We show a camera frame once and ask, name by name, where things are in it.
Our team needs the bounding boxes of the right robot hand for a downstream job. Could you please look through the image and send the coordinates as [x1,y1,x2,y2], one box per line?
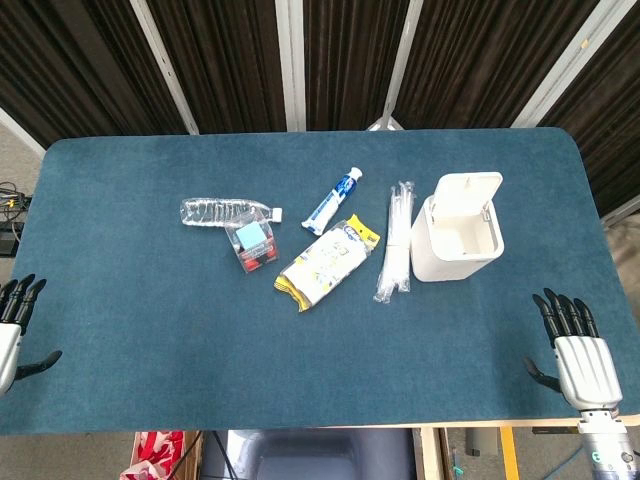
[522,287,624,413]

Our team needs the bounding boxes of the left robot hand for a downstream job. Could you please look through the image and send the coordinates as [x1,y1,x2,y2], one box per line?
[0,273,64,396]

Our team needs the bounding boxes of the white trash bin with lid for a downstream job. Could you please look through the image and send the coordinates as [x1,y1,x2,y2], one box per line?
[409,171,506,283]

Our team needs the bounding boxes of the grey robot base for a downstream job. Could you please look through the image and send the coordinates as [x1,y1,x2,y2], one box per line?
[200,428,417,480]

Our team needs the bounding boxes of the red white bag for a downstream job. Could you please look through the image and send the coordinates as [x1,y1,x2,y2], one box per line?
[118,430,186,480]

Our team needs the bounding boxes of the clear packet of straws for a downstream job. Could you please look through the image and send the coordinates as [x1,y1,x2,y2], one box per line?
[372,180,417,304]

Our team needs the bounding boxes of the clear plastic water bottle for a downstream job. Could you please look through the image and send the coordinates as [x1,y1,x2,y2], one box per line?
[180,197,284,230]

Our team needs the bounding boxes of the clear box with blue cube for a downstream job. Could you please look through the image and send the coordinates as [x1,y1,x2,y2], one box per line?
[223,215,281,275]

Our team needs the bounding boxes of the yellow white wipes package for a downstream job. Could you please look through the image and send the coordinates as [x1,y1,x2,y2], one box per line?
[273,213,381,313]

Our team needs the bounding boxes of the blue table mat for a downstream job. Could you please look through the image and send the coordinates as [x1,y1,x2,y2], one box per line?
[0,127,633,437]

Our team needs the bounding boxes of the blue white toothpaste tube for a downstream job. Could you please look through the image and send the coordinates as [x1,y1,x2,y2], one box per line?
[300,166,365,236]

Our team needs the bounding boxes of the black cables and power strip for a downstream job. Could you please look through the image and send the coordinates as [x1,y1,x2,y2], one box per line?
[0,182,32,257]

